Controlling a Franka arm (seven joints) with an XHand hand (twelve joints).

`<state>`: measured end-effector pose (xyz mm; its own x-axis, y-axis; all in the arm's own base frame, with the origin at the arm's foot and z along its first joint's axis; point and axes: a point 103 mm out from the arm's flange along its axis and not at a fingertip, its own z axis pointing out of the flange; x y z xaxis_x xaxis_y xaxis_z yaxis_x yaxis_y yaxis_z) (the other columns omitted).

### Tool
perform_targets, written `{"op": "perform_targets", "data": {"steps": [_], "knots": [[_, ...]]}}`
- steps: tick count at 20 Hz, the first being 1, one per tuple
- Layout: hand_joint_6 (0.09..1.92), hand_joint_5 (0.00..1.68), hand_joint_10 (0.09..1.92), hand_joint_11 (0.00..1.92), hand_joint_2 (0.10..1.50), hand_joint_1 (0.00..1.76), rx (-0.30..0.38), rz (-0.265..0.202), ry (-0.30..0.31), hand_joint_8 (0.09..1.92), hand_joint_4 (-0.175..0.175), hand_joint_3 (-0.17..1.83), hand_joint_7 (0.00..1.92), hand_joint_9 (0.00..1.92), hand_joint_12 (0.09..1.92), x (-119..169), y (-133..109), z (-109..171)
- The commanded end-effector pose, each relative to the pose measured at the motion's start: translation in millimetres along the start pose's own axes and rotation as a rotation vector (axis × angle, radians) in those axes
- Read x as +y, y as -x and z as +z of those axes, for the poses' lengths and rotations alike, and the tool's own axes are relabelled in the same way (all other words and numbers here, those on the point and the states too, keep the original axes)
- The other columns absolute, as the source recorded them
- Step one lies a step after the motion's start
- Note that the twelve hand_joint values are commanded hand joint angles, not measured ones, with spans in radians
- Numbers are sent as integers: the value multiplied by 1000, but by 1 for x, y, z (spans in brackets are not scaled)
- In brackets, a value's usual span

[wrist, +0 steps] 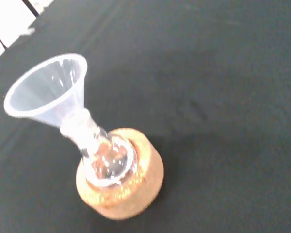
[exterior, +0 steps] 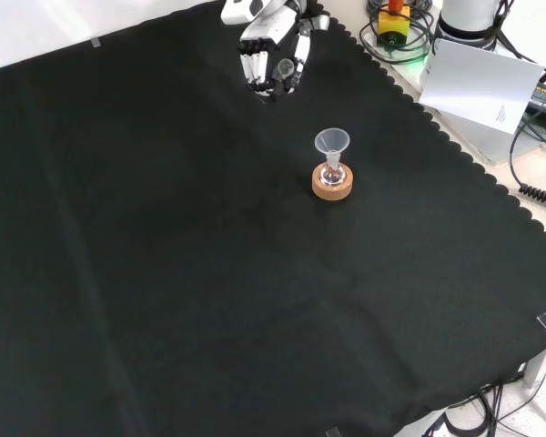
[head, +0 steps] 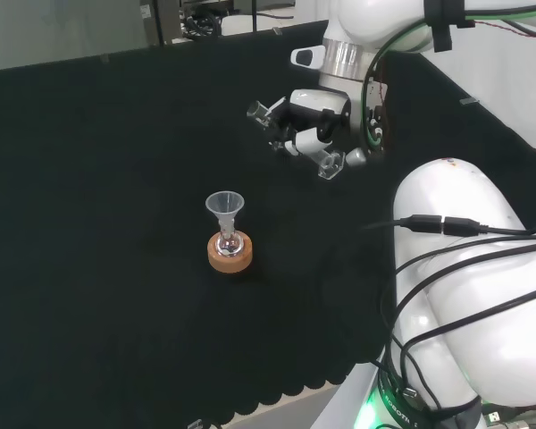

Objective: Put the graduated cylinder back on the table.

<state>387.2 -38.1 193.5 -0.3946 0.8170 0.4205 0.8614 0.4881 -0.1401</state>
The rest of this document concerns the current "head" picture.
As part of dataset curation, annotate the black usb cable with connector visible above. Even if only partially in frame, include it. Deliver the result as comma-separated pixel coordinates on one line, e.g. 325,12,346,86
360,214,536,239

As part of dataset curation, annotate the cork ring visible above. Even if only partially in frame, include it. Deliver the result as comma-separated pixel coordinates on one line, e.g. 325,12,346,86
207,231,255,274

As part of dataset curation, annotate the clear round-bottom flask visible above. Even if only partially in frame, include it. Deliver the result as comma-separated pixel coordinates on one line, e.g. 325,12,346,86
216,222,245,259

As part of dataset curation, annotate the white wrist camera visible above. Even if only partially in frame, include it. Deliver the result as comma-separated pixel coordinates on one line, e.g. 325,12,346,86
289,45,326,71

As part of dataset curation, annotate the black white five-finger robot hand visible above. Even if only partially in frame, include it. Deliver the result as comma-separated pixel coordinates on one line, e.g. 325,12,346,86
267,81,390,169

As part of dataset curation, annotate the clear glass graduated cylinder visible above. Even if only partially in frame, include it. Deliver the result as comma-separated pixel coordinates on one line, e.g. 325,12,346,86
246,99,346,181

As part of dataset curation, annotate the black bench cloth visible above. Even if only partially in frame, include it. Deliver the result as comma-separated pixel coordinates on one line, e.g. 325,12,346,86
0,13,536,425

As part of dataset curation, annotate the black cable bundle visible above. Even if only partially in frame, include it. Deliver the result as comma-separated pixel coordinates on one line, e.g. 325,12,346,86
180,8,225,40

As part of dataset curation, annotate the clear plastic funnel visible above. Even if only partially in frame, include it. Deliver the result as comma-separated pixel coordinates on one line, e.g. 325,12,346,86
205,190,247,239

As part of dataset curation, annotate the grey metal frame post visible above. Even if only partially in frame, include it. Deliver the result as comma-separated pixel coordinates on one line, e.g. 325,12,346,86
138,0,182,46

